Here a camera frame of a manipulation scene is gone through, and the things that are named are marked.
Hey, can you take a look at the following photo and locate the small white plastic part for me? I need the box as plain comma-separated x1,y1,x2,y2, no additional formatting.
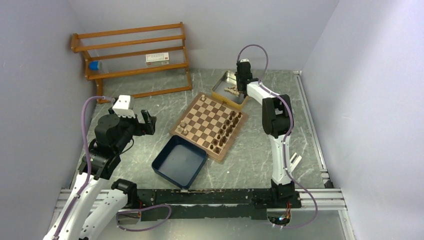
290,152,303,171

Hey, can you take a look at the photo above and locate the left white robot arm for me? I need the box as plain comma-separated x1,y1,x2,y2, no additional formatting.
44,108,157,240

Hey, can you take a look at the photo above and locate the wooden shelf rack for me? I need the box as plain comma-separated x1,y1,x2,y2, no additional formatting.
70,22,193,98

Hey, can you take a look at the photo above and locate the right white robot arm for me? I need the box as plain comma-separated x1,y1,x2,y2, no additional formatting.
235,59,296,208

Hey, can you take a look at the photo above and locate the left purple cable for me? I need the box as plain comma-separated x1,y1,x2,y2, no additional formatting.
52,96,117,240

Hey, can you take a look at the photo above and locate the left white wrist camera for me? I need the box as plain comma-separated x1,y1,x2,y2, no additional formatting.
112,95,136,119

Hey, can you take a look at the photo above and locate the gold metal tin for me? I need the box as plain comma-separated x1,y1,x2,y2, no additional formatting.
211,70,249,110

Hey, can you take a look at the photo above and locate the dark chess pieces group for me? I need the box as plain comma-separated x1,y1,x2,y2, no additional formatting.
209,110,243,156

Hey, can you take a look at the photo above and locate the white red box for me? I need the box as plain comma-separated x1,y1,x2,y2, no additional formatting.
145,52,170,66

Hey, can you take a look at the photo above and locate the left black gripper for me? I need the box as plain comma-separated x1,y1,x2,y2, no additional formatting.
108,106,156,152

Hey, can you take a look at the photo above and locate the blue square tray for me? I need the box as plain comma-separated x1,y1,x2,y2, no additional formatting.
151,135,208,189

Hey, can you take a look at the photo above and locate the wooden chess board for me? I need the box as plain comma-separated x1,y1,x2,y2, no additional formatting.
169,92,249,162

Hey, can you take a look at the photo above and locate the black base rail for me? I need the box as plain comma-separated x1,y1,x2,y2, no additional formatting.
135,187,302,222

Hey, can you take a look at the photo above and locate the light chess pieces pile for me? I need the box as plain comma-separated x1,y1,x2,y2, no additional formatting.
224,86,240,96

